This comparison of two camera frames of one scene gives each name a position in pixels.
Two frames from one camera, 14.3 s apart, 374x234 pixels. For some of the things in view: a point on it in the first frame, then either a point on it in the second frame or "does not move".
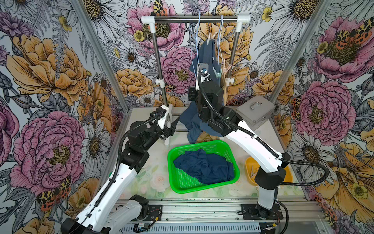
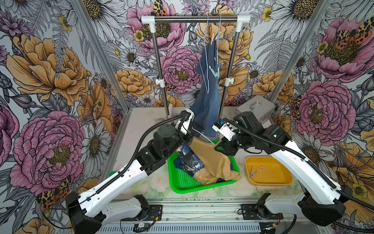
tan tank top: [208, 136] → [216, 164]
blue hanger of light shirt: [191, 37] → [202, 78]
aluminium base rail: [222, 216] does not move
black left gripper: [168, 131] → [189, 137]
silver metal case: [254, 111] does not move
